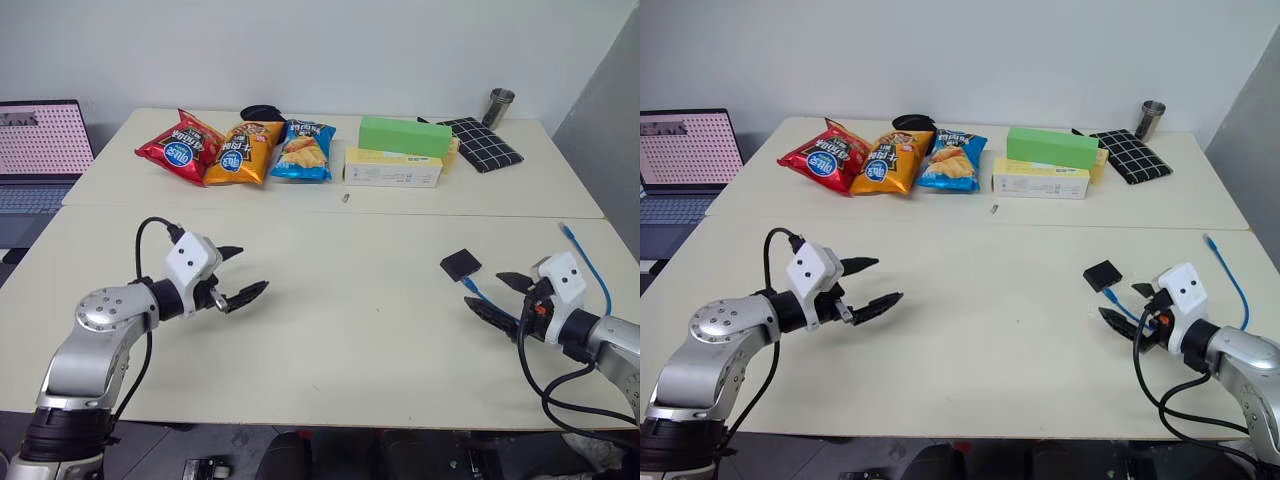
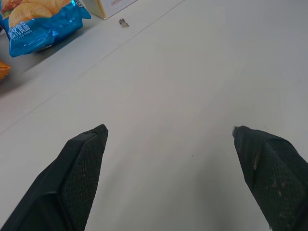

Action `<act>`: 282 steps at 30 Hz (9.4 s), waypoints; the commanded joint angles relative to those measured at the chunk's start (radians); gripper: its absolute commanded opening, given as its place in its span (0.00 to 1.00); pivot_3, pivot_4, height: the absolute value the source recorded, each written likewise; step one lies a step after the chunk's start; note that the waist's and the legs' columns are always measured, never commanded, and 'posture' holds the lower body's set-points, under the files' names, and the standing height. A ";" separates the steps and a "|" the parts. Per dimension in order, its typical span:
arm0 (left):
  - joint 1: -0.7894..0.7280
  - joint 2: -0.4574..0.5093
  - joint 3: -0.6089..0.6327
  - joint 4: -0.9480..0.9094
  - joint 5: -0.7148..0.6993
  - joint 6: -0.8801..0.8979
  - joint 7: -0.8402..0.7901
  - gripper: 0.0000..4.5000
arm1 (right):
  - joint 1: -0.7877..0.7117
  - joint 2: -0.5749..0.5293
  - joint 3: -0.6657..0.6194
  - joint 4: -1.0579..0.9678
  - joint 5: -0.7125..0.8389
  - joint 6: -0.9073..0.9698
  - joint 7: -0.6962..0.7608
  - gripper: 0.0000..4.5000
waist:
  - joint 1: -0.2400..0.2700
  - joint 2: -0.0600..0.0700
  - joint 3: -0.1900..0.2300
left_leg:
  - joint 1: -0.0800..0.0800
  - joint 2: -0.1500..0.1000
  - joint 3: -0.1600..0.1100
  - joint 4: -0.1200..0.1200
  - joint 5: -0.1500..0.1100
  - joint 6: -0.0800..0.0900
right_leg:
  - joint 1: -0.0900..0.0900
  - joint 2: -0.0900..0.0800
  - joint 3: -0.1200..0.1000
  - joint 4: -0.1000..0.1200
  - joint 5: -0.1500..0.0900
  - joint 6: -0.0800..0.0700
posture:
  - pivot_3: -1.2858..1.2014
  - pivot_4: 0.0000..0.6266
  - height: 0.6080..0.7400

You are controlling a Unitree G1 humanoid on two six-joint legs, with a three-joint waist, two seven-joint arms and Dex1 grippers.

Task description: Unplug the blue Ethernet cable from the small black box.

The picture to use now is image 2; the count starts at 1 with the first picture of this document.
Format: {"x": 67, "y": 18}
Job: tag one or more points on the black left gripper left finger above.
{"x": 72, "y": 183}

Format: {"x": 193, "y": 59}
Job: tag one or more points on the orange snack bag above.
{"x": 3, "y": 71}

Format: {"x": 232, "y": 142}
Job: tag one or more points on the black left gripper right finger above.
{"x": 276, "y": 178}

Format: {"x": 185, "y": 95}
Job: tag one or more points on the white cardboard box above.
{"x": 109, "y": 6}

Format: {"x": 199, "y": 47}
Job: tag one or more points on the small grey metal clip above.
{"x": 123, "y": 22}

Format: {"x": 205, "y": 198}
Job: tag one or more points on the blue puffed food chip bag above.
{"x": 39, "y": 22}

